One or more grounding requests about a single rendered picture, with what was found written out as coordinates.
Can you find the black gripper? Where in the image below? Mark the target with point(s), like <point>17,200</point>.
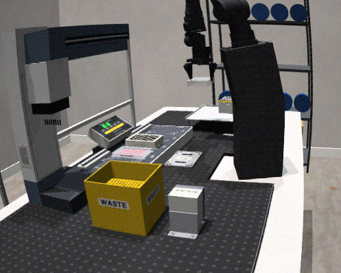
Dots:
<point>199,58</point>

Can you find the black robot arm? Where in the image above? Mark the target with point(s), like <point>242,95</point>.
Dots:
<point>230,11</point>

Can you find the yellow waste bin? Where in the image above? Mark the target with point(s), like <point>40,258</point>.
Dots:
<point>133,210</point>

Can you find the white well plate with pink wells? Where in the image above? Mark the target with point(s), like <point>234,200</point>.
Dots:
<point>132,152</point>

